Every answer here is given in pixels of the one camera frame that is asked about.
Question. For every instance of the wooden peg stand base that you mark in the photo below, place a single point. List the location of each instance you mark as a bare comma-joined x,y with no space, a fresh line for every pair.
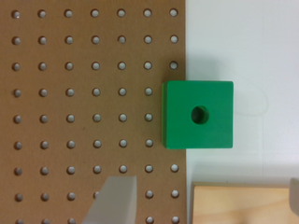
215,203

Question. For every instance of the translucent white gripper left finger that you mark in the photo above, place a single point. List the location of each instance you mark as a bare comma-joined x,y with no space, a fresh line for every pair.
116,202

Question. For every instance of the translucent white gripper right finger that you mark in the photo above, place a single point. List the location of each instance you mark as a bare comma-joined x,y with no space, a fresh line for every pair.
294,195

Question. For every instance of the brown pegboard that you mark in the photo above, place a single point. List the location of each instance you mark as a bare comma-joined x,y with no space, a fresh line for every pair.
80,101

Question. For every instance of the green block with hole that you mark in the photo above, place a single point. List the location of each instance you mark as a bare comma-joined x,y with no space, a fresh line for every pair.
197,114

